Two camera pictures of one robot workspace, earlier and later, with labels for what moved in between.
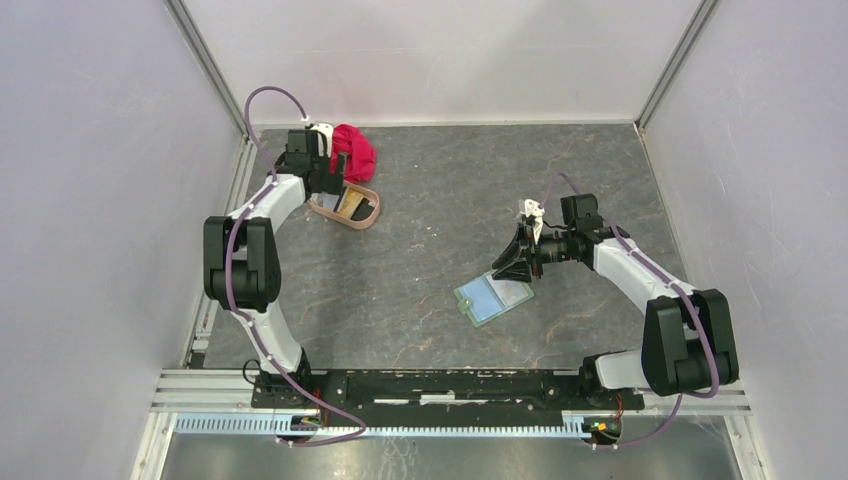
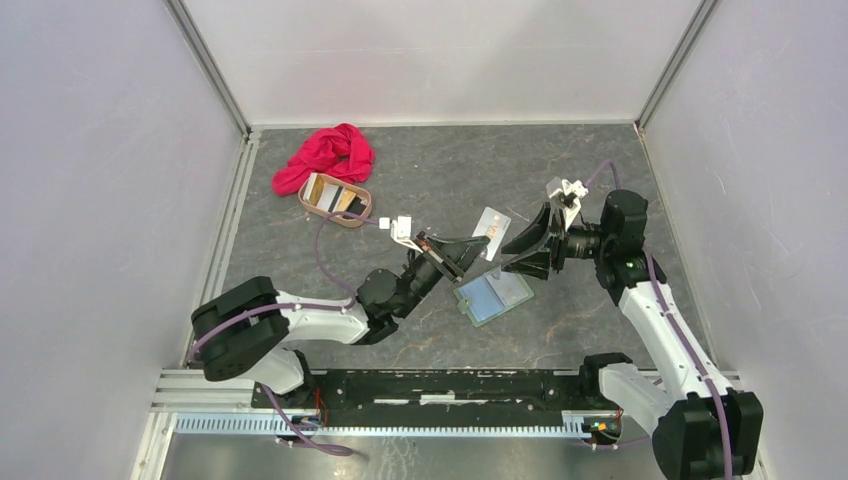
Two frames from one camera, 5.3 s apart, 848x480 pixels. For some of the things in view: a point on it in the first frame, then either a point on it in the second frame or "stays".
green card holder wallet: (486, 297) stays
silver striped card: (510, 291) stays
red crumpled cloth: (360, 153) stays
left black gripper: (331, 183) to (438, 253)
